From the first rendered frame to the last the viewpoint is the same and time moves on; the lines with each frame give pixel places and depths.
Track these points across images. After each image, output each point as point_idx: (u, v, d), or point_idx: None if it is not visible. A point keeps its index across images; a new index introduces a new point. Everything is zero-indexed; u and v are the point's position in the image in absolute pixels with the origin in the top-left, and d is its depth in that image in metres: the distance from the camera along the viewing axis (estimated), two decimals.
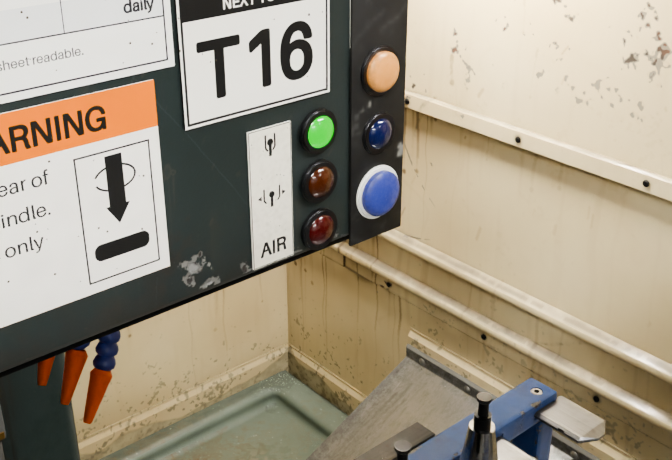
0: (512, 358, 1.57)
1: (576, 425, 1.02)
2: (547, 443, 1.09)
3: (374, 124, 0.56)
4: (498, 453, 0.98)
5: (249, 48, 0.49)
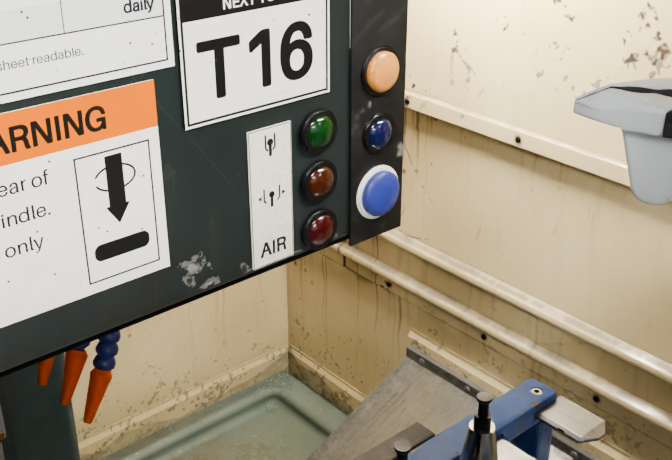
0: (512, 358, 1.57)
1: (576, 425, 1.02)
2: (547, 443, 1.09)
3: (374, 124, 0.56)
4: (498, 453, 0.98)
5: (249, 48, 0.49)
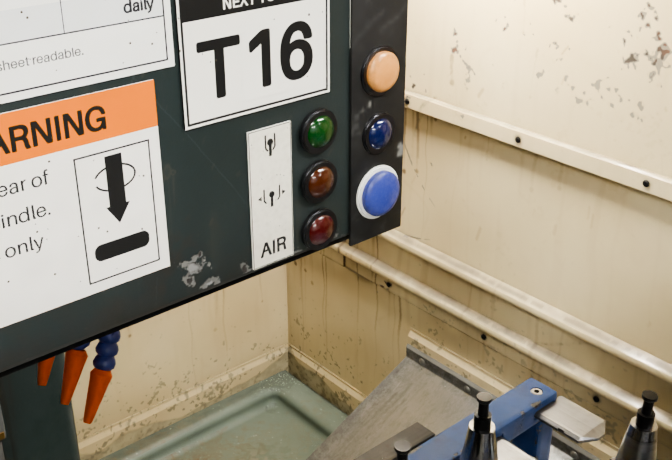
0: (512, 358, 1.57)
1: (576, 425, 1.02)
2: (547, 443, 1.09)
3: (374, 124, 0.56)
4: (498, 453, 0.98)
5: (249, 48, 0.49)
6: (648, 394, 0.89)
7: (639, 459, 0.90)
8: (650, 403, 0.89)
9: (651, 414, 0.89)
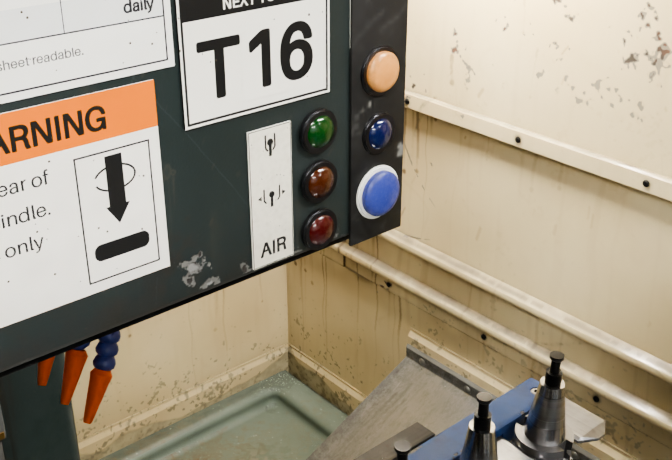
0: (512, 358, 1.57)
1: (576, 425, 1.02)
2: None
3: (374, 124, 0.56)
4: (498, 453, 0.98)
5: (249, 48, 0.49)
6: (555, 354, 0.95)
7: (547, 415, 0.97)
8: (557, 362, 0.95)
9: (558, 373, 0.96)
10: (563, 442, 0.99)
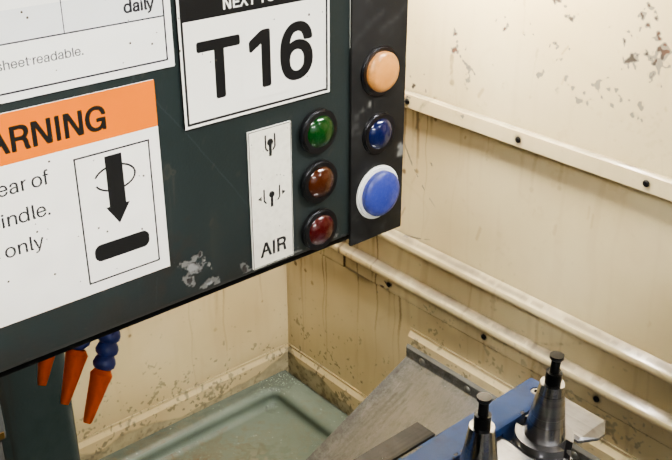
0: (512, 358, 1.57)
1: (576, 425, 1.02)
2: None
3: (374, 124, 0.56)
4: (498, 453, 0.98)
5: (249, 48, 0.49)
6: (555, 354, 0.95)
7: (547, 415, 0.97)
8: (557, 362, 0.95)
9: (558, 373, 0.96)
10: (563, 442, 0.99)
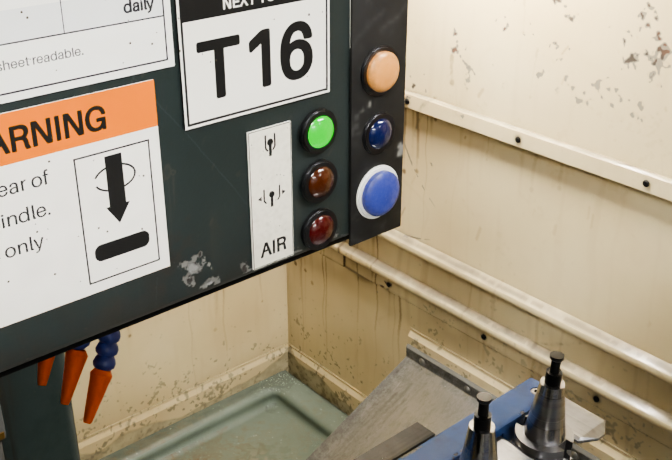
0: (512, 358, 1.57)
1: (576, 425, 1.02)
2: None
3: (374, 124, 0.56)
4: (498, 453, 0.98)
5: (249, 48, 0.49)
6: (555, 354, 0.95)
7: (547, 415, 0.97)
8: (557, 362, 0.95)
9: (558, 373, 0.96)
10: (563, 442, 0.99)
